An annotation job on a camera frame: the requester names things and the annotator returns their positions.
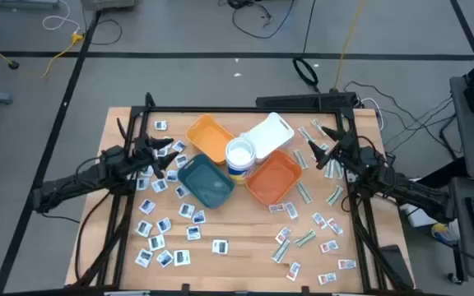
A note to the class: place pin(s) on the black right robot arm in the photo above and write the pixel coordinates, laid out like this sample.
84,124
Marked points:
410,191

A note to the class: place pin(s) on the yellow plastic bin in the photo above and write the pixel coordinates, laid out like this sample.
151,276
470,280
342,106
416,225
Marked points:
210,137

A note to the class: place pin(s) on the green striped bandage wrapper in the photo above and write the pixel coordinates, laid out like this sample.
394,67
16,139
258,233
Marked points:
334,195
338,170
281,251
323,146
318,127
300,159
329,169
305,238
304,192
305,134

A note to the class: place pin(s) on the teal plastic bin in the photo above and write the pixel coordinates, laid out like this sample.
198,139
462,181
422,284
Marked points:
206,183

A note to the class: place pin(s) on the black power strip bar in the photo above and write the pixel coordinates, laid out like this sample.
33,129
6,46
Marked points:
303,101

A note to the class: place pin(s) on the black round floor base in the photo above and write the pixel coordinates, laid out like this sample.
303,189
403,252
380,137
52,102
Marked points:
13,64

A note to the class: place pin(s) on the Lysol wipes canister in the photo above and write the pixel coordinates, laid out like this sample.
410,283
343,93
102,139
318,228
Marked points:
240,156

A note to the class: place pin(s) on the white adapter box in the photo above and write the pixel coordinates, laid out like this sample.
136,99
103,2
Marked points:
414,215

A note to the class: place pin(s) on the orange plastic bin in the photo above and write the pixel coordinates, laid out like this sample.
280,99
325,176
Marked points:
272,178

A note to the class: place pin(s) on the blue yellow white object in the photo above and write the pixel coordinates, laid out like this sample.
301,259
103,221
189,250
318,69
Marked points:
442,233

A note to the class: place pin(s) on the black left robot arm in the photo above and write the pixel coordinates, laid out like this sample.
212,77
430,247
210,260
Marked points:
76,181

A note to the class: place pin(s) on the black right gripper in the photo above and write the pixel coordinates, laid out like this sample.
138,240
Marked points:
348,150

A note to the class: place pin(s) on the white plastic bin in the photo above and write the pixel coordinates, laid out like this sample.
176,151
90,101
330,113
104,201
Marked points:
270,133

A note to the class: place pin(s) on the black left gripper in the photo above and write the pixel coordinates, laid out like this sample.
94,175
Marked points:
142,154

